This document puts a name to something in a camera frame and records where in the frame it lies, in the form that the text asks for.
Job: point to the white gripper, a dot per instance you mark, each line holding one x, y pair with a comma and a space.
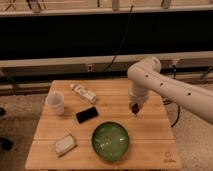
137, 96

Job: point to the green ceramic bowl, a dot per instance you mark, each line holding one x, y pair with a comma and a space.
110, 141

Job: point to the black smartphone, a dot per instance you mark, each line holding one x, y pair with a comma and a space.
86, 114

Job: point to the white plastic cup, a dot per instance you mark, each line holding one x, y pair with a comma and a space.
55, 101

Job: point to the white sponge block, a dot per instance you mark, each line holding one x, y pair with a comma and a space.
64, 145

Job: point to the white wall outlet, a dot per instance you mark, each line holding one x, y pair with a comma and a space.
90, 68

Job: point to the dark red pepper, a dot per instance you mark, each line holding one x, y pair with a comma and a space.
135, 109

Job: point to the wooden table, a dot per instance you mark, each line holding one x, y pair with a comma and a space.
151, 141

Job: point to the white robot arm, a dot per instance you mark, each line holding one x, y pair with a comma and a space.
145, 76

